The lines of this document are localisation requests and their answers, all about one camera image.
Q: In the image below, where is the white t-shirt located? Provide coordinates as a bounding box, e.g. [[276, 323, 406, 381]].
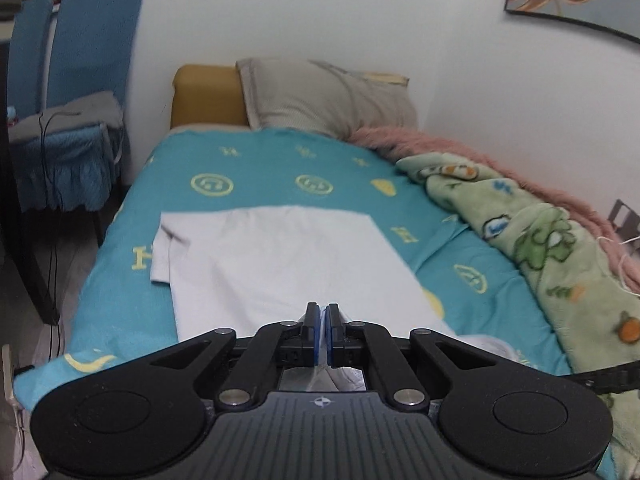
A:
[[150, 205, 511, 394]]

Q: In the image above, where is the blue folding chair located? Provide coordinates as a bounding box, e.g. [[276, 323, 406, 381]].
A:
[[6, 0, 142, 211]]

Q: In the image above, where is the teal patterned bed sheet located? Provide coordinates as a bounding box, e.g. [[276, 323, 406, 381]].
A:
[[13, 127, 616, 480]]

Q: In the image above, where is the pink fluffy blanket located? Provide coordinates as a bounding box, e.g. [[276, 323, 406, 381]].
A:
[[346, 127, 639, 294]]

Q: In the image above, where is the grey pillow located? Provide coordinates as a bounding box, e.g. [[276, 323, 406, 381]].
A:
[[236, 58, 418, 140]]

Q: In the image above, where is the green cartoon fleece blanket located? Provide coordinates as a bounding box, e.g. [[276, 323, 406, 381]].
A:
[[396, 153, 639, 479]]

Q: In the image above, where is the yellow headboard cushion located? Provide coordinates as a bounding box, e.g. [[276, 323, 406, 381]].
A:
[[170, 64, 250, 128]]

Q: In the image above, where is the grey cloth on chair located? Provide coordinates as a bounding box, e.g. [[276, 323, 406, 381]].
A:
[[9, 91, 124, 144]]

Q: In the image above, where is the white charging cable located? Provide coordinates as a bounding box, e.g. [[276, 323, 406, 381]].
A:
[[596, 231, 640, 298]]

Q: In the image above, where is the black cable on chair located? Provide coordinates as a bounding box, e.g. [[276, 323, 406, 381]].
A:
[[37, 109, 82, 361]]

